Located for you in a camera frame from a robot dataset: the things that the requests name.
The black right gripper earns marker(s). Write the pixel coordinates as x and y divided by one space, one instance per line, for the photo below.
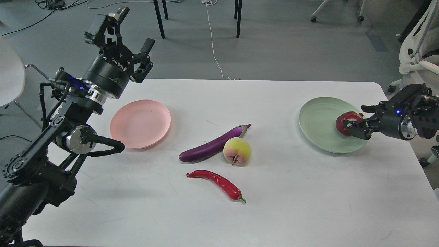
389 117

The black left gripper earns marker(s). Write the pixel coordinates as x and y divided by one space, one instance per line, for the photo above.
110 70

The purple eggplant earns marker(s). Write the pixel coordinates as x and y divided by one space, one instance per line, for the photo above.
213 147

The yellow pink peach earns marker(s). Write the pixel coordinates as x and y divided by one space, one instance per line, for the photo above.
237 151

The red chili pepper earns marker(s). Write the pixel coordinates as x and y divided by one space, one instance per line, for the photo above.
228 187

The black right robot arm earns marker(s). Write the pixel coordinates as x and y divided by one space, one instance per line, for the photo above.
411 112

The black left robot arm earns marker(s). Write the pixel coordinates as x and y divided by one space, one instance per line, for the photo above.
45 172

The green plate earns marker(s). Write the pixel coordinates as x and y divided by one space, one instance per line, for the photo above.
317 120

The pink plate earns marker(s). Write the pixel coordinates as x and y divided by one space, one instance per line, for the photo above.
140 124

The white office chair right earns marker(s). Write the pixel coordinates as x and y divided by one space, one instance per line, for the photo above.
418 54

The office chair base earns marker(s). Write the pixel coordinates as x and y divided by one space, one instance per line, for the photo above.
333 10

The black table legs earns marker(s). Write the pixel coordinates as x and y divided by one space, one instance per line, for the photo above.
198 20

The white chair left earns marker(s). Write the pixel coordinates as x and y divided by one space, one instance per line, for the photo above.
12 78

